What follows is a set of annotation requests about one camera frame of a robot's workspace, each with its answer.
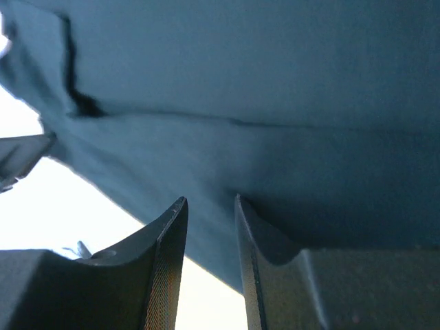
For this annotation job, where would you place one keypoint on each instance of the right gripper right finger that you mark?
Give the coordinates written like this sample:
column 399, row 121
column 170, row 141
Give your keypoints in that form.
column 288, row 286

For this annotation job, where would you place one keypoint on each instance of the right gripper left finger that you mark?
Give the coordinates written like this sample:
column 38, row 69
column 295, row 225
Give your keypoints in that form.
column 133, row 284

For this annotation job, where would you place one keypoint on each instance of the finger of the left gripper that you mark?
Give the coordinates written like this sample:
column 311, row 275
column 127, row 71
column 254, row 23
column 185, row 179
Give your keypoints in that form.
column 19, row 155

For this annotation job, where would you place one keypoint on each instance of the black t-shirt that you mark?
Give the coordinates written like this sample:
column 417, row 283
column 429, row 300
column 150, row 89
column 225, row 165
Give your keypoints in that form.
column 324, row 114

